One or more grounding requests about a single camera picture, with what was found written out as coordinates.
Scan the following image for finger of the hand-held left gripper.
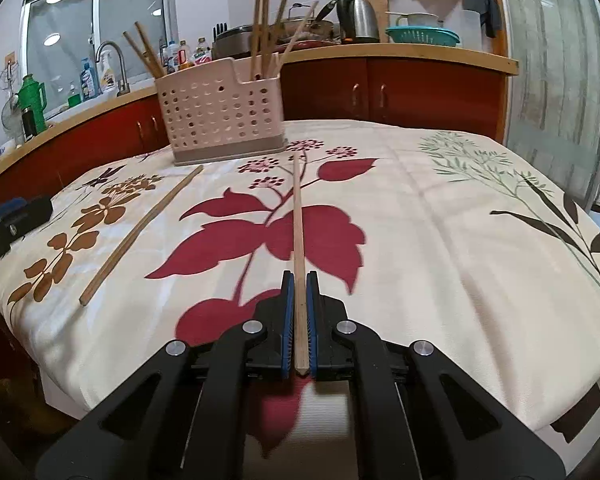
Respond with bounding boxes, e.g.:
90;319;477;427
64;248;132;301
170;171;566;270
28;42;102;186
0;194;54;282

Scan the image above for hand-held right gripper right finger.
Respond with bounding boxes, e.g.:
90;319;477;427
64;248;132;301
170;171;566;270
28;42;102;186
306;270;566;480

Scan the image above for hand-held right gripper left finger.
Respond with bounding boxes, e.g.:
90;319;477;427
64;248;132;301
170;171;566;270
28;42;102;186
34;270;297;480

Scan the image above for wooden chopstick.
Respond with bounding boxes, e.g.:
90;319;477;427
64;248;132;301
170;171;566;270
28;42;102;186
78;164;205;307
291;156;312;380

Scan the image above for pink perforated utensil holder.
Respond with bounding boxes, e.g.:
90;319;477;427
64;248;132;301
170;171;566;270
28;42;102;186
155;57;287;167

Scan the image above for bunch of wooden chopsticks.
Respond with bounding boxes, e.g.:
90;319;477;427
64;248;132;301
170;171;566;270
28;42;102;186
122;0;321;81

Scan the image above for hanging metal strainer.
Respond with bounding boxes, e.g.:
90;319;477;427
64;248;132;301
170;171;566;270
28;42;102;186
0;60;26;146

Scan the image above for green thermos flask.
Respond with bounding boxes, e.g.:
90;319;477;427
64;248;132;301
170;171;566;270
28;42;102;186
17;74;48;133

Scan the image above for floral printed tablecloth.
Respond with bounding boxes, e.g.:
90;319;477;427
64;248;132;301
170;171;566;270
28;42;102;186
0;119;600;480

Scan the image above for blue detergent bottle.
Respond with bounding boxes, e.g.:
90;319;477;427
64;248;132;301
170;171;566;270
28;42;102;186
80;57;98;101

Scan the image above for white spray bottle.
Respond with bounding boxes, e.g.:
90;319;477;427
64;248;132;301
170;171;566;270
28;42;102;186
98;50;117;93

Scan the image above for steel kitchen faucet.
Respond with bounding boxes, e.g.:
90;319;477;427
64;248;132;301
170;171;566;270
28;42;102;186
96;41;131;97

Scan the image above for sliding glass window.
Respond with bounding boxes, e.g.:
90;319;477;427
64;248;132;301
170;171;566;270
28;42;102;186
20;0;176;111

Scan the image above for red kitchen cabinets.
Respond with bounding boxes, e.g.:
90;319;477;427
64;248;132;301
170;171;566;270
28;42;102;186
0;57;508;221

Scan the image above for dark rice cooker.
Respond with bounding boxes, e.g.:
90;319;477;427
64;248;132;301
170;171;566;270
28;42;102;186
212;25;255;60

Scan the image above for red round tray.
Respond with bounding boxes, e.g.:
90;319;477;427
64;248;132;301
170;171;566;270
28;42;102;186
280;36;343;50

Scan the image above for wooden countertop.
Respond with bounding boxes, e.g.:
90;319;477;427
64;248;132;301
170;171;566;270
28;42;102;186
0;42;520;196

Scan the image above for metal wok with lid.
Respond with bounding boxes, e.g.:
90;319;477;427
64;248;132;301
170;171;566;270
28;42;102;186
275;2;341;41

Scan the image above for teal plastic colander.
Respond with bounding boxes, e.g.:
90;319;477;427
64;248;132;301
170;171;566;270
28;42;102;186
385;26;461;47

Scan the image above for steel electric kettle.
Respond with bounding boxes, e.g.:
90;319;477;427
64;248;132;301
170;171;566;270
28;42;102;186
336;0;381;44

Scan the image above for wooden cutting board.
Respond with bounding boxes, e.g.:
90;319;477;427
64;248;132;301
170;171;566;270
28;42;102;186
330;0;388;43

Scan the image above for white plastic jug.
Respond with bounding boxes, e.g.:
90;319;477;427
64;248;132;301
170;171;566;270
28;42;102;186
461;8;483;50

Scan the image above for frosted glass door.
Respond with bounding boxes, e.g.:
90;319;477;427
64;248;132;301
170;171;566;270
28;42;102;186
495;0;600;211

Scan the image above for white mug green handle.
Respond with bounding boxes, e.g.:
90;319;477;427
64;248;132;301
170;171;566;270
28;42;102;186
395;11;443;28

